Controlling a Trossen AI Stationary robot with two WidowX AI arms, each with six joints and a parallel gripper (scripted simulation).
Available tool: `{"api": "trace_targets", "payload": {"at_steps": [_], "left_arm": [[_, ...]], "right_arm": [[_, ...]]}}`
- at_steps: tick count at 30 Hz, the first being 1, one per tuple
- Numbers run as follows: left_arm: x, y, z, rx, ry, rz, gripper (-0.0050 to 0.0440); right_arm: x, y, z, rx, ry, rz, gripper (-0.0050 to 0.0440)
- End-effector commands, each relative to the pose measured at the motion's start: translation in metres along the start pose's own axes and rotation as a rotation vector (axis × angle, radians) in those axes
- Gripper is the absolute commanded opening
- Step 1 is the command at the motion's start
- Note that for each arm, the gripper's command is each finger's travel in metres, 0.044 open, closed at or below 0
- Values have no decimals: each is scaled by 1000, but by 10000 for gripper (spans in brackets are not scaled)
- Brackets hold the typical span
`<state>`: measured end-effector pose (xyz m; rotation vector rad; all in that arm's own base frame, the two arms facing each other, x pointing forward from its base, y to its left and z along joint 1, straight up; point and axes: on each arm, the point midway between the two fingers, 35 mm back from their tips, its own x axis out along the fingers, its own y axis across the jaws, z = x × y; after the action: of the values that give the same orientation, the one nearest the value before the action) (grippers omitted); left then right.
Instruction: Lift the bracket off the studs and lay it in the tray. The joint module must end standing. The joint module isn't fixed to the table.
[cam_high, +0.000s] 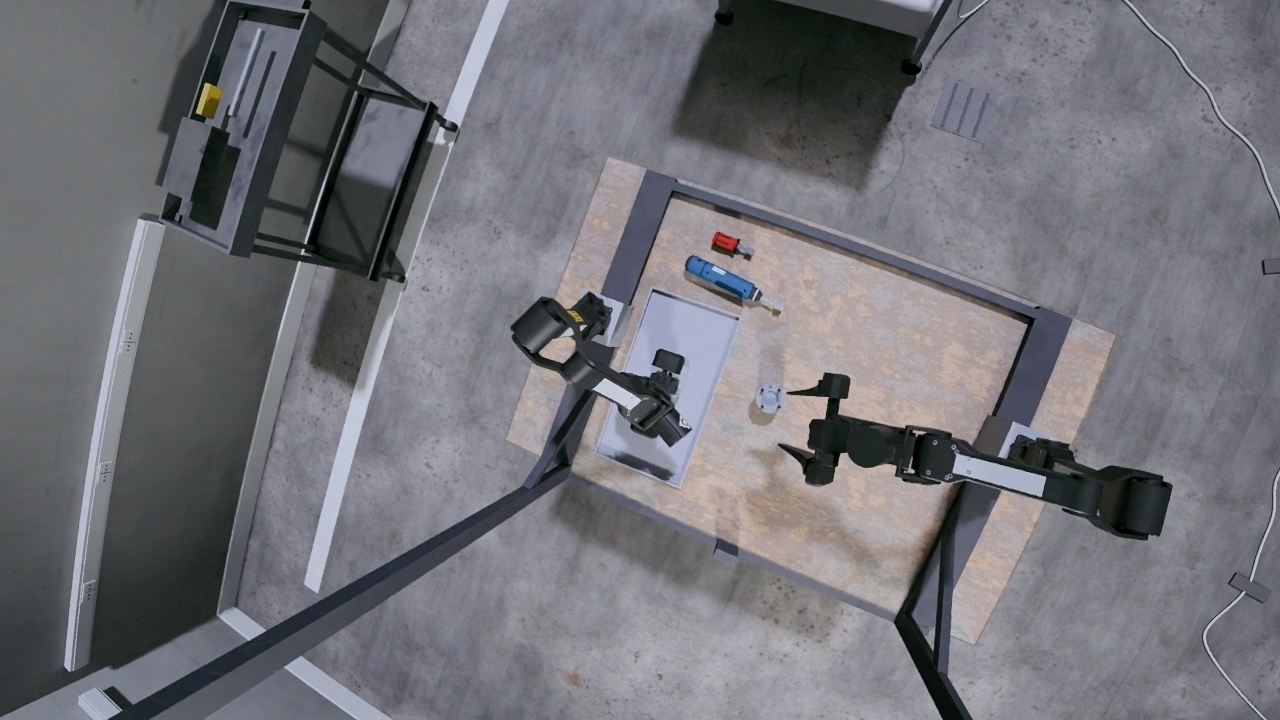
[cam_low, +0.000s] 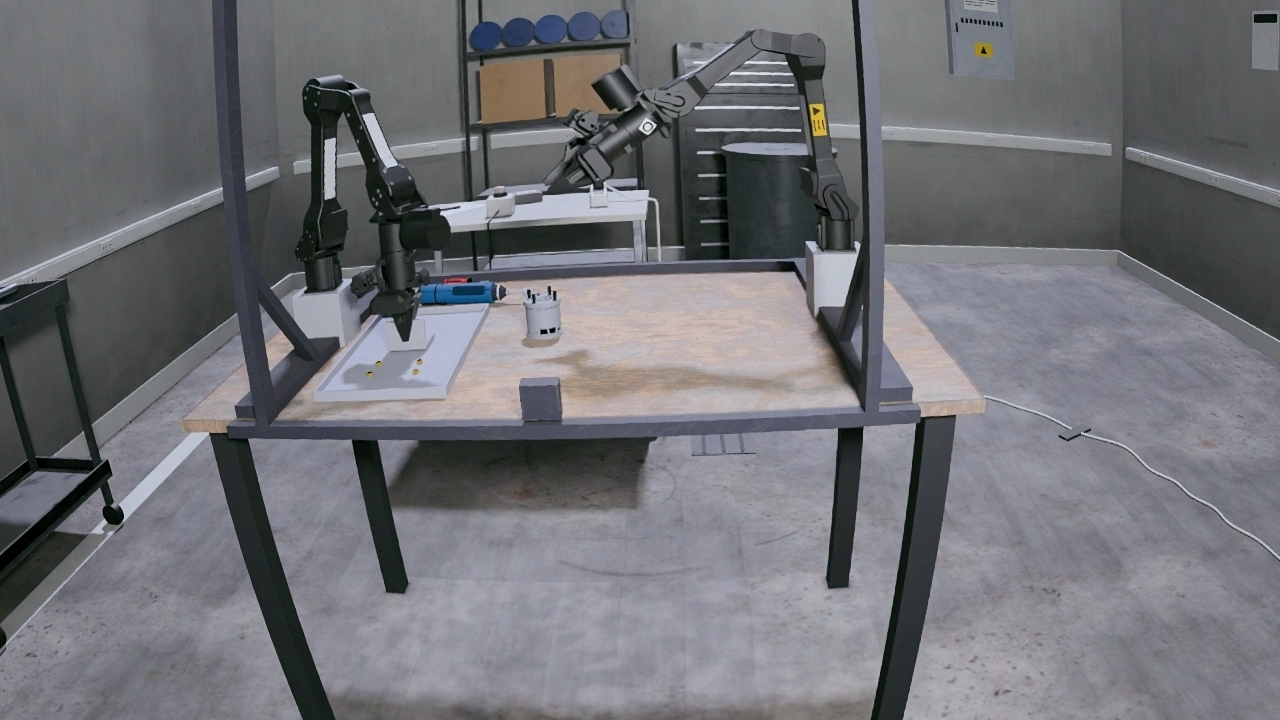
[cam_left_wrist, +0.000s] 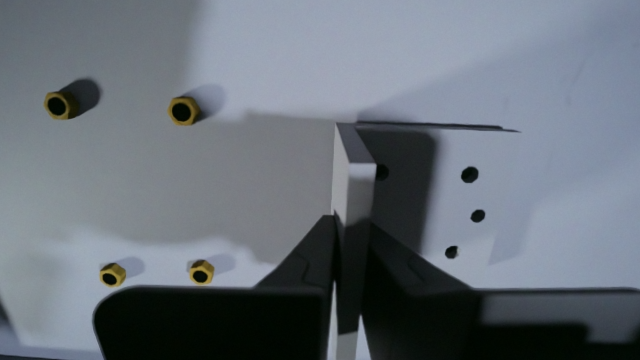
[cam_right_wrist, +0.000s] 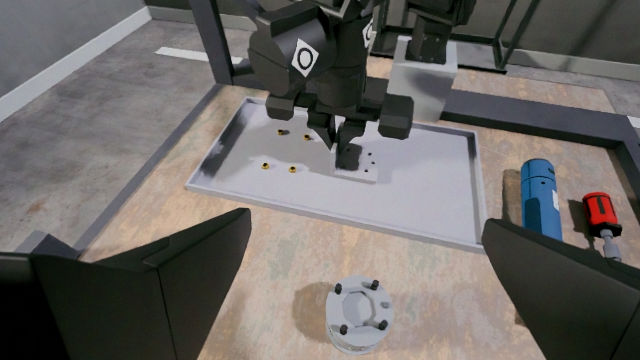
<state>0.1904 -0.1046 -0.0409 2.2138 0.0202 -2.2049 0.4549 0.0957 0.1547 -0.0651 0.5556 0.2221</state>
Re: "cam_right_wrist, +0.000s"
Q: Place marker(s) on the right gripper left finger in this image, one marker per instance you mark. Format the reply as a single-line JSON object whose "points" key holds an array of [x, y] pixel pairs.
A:
{"points": [[158, 301]]}

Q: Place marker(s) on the red-handled nut driver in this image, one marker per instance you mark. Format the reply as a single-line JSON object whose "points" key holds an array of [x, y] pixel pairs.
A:
{"points": [[602, 218]]}

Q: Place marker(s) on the grey l-shaped bracket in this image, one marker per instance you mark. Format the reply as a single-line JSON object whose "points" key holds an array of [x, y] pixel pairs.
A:
{"points": [[356, 161]]}

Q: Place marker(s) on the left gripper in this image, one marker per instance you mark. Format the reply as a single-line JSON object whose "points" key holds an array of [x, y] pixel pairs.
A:
{"points": [[340, 92]]}

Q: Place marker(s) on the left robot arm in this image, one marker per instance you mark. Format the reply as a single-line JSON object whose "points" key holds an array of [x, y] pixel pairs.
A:
{"points": [[296, 43]]}

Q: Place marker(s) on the blue cylinder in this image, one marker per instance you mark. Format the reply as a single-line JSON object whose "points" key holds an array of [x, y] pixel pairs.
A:
{"points": [[539, 199]]}

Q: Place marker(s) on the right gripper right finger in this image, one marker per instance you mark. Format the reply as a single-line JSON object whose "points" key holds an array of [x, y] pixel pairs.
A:
{"points": [[576, 304]]}

